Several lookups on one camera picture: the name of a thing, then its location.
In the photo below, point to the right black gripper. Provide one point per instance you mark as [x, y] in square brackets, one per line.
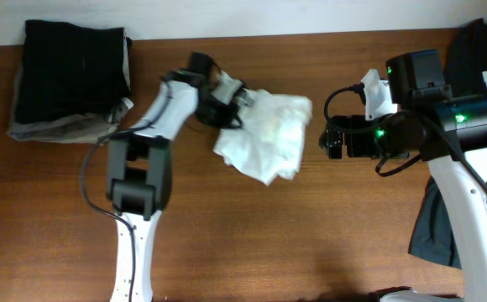
[334, 143]

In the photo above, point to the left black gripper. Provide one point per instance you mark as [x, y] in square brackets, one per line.
[217, 111]

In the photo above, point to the white t-shirt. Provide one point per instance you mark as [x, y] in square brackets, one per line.
[271, 141]

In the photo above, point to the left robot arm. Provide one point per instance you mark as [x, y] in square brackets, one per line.
[139, 172]

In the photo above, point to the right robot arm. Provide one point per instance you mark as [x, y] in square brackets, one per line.
[450, 135]

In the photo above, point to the folded black garment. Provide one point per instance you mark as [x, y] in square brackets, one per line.
[71, 70]

